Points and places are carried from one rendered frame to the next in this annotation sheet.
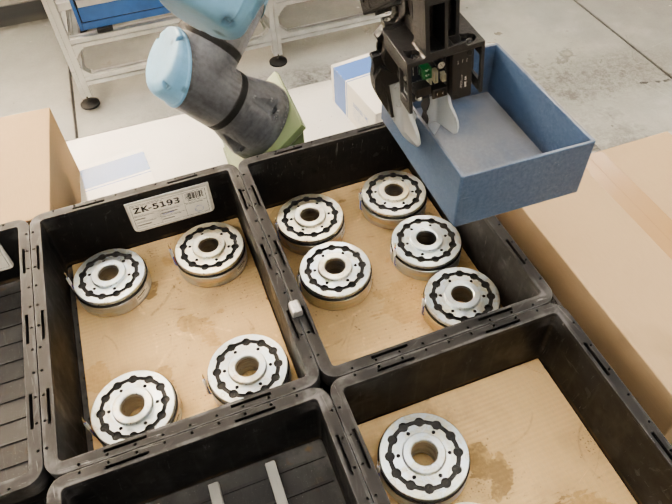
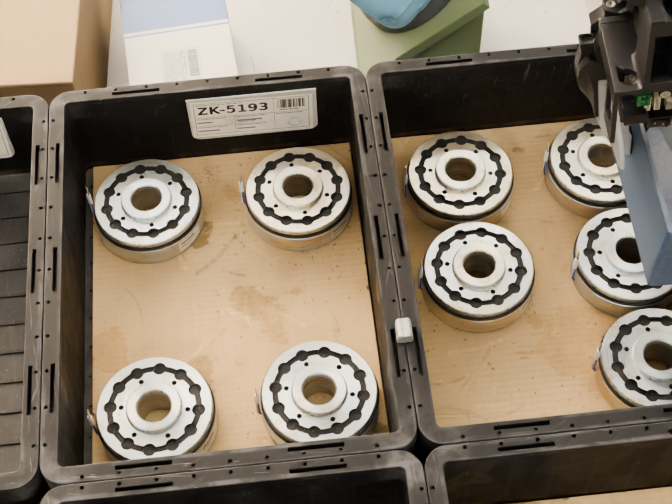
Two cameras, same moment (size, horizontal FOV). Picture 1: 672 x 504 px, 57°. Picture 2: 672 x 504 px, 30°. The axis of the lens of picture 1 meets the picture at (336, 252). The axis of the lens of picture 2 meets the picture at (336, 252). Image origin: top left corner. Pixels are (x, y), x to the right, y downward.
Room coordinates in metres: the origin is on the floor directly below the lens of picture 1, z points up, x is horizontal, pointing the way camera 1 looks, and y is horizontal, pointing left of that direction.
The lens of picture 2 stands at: (-0.07, -0.02, 1.84)
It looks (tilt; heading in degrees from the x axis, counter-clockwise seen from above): 57 degrees down; 14
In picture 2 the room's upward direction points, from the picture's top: 3 degrees counter-clockwise
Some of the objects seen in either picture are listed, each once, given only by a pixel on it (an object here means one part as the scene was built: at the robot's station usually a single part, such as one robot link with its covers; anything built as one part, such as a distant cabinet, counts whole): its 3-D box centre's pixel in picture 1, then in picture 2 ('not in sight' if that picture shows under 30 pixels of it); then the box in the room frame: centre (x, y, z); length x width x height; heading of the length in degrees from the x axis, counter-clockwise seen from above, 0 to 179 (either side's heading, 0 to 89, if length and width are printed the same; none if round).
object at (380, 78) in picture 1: (395, 74); (611, 66); (0.52, -0.07, 1.19); 0.05 x 0.02 x 0.09; 105
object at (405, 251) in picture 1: (426, 240); (630, 254); (0.60, -0.13, 0.86); 0.10 x 0.10 x 0.01
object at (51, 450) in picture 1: (160, 294); (218, 260); (0.48, 0.23, 0.92); 0.40 x 0.30 x 0.02; 18
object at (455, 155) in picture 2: (309, 215); (460, 170); (0.66, 0.04, 0.86); 0.05 x 0.05 x 0.01
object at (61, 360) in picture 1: (170, 317); (224, 290); (0.48, 0.23, 0.87); 0.40 x 0.30 x 0.11; 18
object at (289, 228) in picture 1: (310, 217); (460, 173); (0.66, 0.04, 0.86); 0.10 x 0.10 x 0.01
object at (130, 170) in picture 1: (129, 207); (184, 73); (0.82, 0.38, 0.75); 0.20 x 0.12 x 0.09; 22
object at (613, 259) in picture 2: (426, 238); (631, 251); (0.60, -0.13, 0.86); 0.05 x 0.05 x 0.01
